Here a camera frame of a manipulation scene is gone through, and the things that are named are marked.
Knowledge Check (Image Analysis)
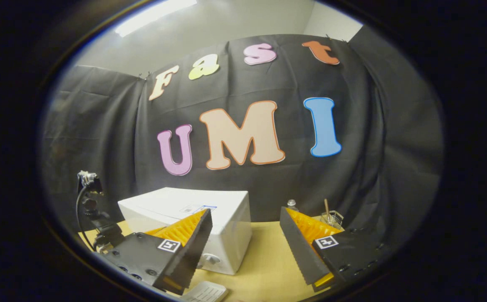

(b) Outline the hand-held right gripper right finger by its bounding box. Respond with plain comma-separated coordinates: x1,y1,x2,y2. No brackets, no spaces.
280,206,395,293

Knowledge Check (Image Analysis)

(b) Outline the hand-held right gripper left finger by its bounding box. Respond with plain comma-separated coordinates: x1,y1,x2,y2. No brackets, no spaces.
101,208,213,295

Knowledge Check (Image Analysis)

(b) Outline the white microwave oven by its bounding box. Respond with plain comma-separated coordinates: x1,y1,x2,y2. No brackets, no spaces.
117,187,252,276

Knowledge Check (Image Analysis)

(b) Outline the black backdrop cloth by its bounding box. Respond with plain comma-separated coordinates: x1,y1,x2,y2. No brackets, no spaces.
40,34,444,252

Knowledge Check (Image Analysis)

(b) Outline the black cable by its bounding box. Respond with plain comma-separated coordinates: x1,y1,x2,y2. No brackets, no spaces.
75,187,98,251

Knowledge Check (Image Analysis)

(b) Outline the wire mesh basket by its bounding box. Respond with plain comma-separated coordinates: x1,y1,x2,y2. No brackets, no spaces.
320,211,344,230

